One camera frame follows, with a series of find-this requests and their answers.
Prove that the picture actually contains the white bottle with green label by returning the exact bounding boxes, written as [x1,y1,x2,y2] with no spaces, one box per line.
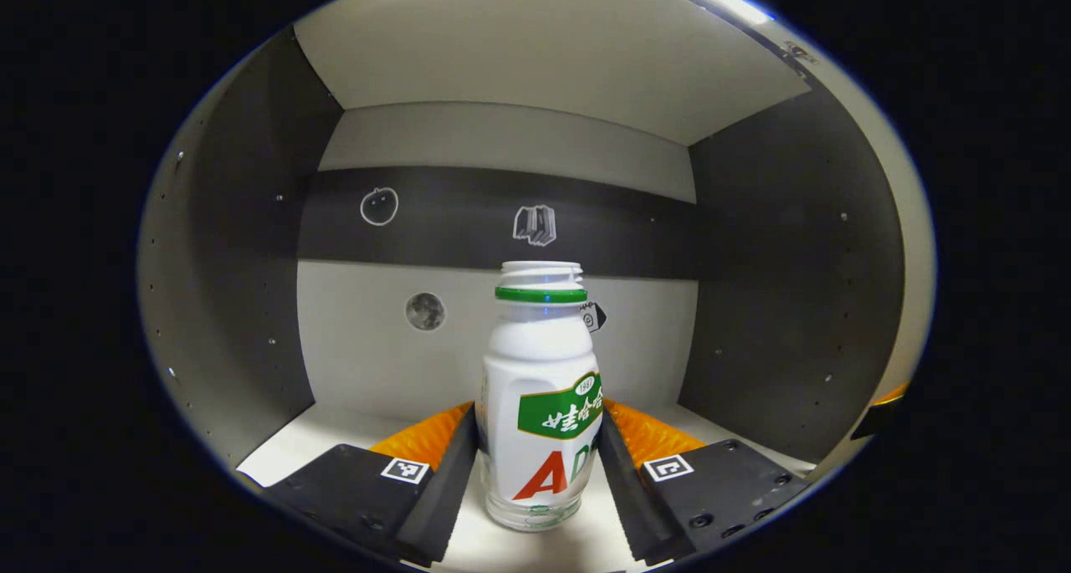
[477,260,605,534]

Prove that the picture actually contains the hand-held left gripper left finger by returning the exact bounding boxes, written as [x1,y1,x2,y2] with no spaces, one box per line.
[264,402,479,568]

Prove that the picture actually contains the white cabinet shelf board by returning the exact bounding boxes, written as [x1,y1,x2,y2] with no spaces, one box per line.
[237,402,817,573]
[293,0,814,147]

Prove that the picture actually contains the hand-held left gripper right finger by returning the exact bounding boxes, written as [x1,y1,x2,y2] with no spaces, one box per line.
[596,399,811,567]

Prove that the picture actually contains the white and grey cabinet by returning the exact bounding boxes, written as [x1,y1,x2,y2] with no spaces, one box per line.
[136,0,909,573]

